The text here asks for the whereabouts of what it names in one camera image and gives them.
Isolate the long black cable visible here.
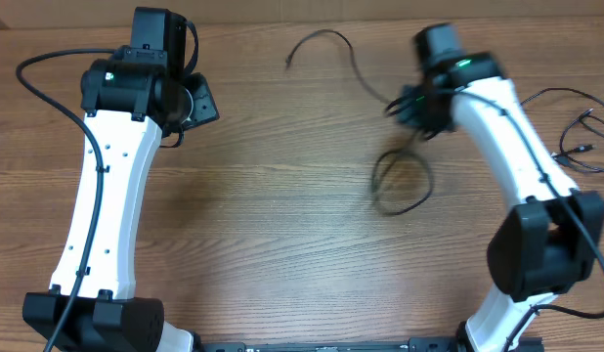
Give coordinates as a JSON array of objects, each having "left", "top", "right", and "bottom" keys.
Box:
[{"left": 284, "top": 28, "right": 435, "bottom": 217}]

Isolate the short black usb cable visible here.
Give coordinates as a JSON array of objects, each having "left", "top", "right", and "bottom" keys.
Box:
[{"left": 520, "top": 87, "right": 604, "bottom": 203}]

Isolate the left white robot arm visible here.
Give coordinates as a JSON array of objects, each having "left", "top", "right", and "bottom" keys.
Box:
[{"left": 22, "top": 7, "right": 219, "bottom": 351}]

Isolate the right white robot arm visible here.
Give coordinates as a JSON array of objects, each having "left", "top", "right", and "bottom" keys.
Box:
[{"left": 389, "top": 23, "right": 604, "bottom": 351}]

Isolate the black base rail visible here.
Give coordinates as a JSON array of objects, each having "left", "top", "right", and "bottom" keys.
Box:
[{"left": 203, "top": 337, "right": 545, "bottom": 352}]

